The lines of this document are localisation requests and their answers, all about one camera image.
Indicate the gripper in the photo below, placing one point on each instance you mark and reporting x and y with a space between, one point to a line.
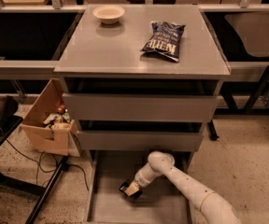
141 181

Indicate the dark rxbar chocolate wrapper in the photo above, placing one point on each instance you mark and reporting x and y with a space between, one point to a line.
131 189

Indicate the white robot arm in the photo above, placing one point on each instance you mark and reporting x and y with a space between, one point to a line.
214 208

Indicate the grey open bottom drawer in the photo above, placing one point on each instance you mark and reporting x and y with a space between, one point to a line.
159 203

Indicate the grey middle drawer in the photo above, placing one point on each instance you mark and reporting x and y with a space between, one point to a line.
110 140

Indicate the grey top drawer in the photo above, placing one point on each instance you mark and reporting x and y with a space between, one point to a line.
157 108

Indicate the grey drawer cabinet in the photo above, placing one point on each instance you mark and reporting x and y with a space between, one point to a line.
105 59

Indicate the cardboard box with items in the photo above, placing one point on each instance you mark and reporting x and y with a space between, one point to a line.
48 125

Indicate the blue kettle chips bag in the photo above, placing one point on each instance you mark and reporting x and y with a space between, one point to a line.
165 39

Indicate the white bowl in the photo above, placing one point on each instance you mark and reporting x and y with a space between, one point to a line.
108 14

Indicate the dark chair at right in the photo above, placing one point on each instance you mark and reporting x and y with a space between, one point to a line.
253 30

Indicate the black table leg frame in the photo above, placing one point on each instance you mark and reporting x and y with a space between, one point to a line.
41 192

